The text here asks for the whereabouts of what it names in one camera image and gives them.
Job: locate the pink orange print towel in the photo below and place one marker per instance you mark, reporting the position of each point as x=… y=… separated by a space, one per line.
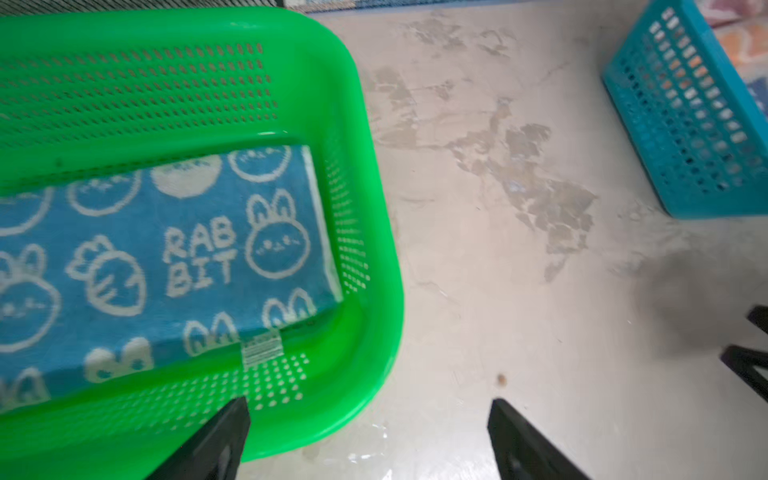
x=740 y=26

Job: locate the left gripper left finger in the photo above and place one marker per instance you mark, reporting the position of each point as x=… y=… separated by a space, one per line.
x=215 y=451

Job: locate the teal plastic basket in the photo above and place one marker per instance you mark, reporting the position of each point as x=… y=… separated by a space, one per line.
x=696 y=128

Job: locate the blue rabbit print towel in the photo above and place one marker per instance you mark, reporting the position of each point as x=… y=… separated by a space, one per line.
x=109 y=277

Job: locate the green plastic basket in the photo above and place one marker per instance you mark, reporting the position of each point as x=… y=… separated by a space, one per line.
x=91 y=95

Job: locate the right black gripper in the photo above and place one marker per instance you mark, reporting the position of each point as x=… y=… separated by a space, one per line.
x=747 y=363

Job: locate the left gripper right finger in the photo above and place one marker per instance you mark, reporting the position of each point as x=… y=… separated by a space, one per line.
x=521 y=451

